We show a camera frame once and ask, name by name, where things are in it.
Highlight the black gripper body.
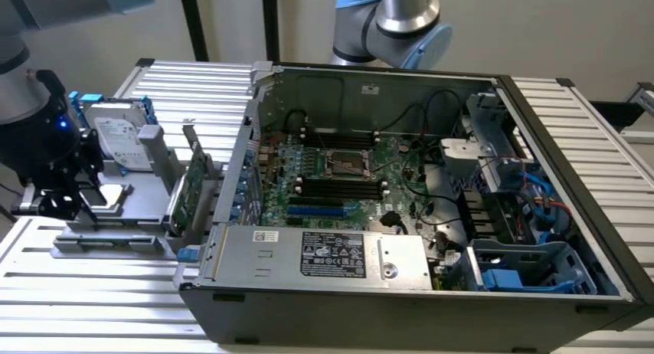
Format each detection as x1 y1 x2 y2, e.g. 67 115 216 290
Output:
0 95 85 189

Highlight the green RAM stick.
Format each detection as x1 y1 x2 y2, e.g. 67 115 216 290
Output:
75 234 155 244

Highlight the blue expansion slot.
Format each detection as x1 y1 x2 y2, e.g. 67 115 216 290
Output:
286 205 346 217

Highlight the long black expansion slot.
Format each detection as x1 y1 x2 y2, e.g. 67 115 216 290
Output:
290 195 350 207

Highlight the hard disk in blue caddy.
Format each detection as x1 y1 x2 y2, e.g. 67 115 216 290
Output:
69 92 158 175

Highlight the silver CPU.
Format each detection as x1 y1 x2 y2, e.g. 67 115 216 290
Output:
98 182 135 217

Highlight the grey parts rack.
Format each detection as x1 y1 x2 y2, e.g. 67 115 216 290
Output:
53 123 228 260

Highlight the green graphics card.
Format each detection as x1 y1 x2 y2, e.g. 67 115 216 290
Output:
167 117 217 233

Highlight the silver power supply unit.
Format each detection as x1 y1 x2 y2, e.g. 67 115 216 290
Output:
198 225 437 292

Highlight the CPU socket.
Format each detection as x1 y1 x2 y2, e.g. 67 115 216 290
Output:
317 148 373 179

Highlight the green motherboard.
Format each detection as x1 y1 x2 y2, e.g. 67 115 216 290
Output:
250 133 452 251

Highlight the black open PC case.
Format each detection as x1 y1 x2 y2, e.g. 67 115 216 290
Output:
177 61 654 348

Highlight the silver fan shroud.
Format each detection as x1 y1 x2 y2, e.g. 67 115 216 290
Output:
438 137 499 172

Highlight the grey metal disk bay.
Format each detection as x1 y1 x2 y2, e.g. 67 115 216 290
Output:
462 92 541 196

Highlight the blue-grey plastic disk bay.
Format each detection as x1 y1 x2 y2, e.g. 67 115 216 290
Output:
457 238 600 294

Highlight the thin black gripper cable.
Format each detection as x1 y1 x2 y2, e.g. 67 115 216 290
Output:
0 180 23 221

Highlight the black gripper cable plug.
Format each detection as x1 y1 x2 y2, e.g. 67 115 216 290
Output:
26 68 69 102

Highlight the grey case corner bracket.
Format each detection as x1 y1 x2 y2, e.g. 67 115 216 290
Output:
250 61 277 100

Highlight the black upright post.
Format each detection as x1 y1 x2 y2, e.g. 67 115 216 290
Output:
265 0 284 62
177 0 210 62

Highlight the short black looped wire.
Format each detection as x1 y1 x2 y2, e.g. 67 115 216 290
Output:
284 109 309 136

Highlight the black wire plug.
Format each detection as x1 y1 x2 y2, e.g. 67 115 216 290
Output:
380 211 408 229

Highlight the thin black wire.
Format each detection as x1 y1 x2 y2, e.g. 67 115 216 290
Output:
381 103 430 136

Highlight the long black looped wire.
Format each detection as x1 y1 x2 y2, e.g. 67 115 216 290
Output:
425 88 465 137

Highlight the blue disk wire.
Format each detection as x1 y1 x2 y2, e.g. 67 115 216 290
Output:
513 169 559 244

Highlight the red disk wire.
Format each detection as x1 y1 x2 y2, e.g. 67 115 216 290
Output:
543 198 572 219

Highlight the side table metal frame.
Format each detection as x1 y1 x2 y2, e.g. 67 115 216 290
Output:
587 81 654 143

